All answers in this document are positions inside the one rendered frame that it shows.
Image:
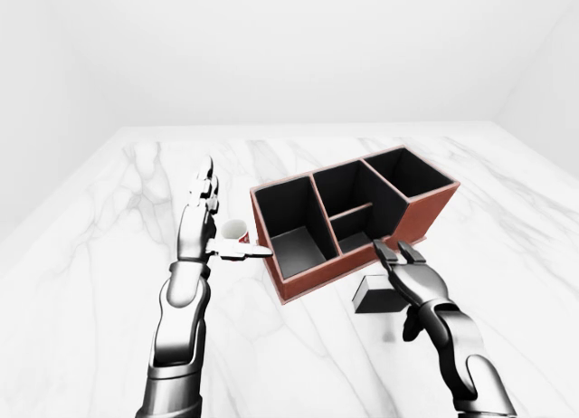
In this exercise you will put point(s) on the white and red mug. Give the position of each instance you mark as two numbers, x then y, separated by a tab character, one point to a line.
235	232

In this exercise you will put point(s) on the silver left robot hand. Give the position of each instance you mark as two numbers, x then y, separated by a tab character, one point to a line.
193	233

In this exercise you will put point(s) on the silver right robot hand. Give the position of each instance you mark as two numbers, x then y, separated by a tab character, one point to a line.
417	278

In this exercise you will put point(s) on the red-brown desk caddy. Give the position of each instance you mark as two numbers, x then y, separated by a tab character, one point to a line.
353	219

